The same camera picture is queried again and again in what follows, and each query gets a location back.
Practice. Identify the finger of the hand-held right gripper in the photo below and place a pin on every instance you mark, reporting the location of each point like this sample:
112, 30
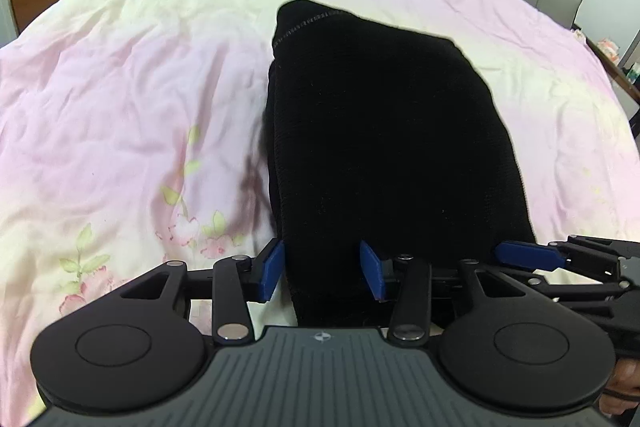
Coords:
530, 256
575, 292

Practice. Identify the pink floral duvet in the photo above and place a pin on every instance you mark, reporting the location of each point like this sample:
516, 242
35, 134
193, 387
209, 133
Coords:
125, 107

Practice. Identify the person's right hand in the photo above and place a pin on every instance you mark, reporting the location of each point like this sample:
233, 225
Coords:
625, 382

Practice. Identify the black pants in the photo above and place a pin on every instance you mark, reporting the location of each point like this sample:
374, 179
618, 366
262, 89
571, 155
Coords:
390, 147

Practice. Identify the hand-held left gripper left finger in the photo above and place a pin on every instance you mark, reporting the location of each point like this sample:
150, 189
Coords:
273, 268

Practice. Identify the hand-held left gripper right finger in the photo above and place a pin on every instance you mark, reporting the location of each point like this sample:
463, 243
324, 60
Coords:
373, 272

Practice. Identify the pink floral packet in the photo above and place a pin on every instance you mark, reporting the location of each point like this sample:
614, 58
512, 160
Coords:
608, 48

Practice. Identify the small green bottle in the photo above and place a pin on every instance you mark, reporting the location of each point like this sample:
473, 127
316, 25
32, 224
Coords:
634, 72

